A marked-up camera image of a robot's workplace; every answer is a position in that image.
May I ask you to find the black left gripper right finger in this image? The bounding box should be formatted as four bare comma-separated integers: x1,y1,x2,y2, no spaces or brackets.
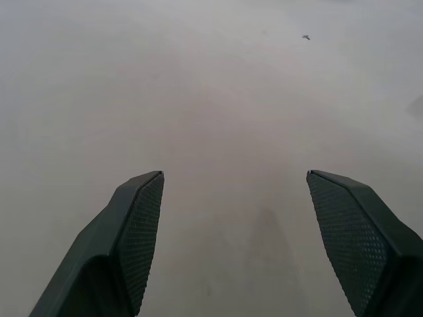
305,169,423,317

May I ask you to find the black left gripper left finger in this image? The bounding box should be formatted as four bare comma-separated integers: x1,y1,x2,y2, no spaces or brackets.
28,170,165,317

